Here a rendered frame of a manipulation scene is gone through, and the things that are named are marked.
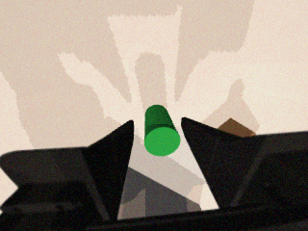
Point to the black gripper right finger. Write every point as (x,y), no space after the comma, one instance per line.
(228,162)

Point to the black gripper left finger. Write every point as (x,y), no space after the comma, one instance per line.
(102,166)

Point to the brown wooden block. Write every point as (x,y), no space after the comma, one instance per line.
(232,126)

